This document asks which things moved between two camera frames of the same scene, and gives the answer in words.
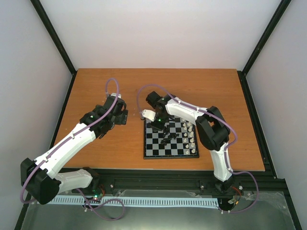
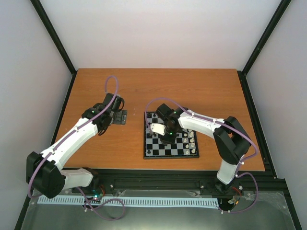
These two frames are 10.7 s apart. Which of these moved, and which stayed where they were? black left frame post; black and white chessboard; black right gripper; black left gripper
Moved: black right gripper
Stayed: black and white chessboard; black left gripper; black left frame post
